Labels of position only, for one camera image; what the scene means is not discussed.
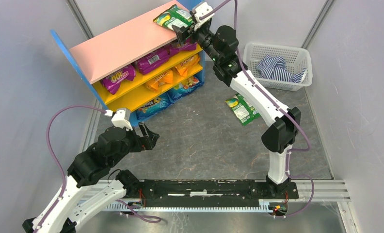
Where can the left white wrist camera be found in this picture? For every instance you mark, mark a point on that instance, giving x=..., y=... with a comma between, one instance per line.
x=120, y=118

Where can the orange candy bag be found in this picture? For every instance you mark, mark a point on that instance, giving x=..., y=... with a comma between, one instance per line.
x=183, y=67
x=158, y=81

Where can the orange candy bag on shelf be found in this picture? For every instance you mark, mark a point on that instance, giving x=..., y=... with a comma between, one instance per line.
x=183, y=67

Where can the green candy bag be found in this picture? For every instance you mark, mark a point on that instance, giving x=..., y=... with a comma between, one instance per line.
x=174, y=16
x=243, y=110

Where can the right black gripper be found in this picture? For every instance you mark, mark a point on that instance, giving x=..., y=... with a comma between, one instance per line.
x=188, y=33

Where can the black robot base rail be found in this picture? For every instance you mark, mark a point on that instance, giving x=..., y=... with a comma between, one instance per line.
x=207, y=193

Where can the blue candy bag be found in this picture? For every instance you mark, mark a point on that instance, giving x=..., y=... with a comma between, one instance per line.
x=185, y=88
x=153, y=106

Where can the blue white striped cloth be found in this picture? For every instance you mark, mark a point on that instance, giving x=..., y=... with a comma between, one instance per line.
x=275, y=68

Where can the purple candy bag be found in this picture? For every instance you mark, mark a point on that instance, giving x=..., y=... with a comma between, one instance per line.
x=152, y=60
x=175, y=47
x=113, y=81

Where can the blue pink yellow shelf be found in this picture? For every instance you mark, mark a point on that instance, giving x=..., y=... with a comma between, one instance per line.
x=120, y=46

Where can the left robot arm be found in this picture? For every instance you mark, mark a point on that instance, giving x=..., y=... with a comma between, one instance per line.
x=65, y=213

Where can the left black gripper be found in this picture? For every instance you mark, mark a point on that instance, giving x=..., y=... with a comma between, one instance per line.
x=141, y=140

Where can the white plastic basket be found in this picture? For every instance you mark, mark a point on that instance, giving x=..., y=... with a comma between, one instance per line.
x=296, y=60

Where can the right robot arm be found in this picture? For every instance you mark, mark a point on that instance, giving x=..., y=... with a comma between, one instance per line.
x=282, y=121

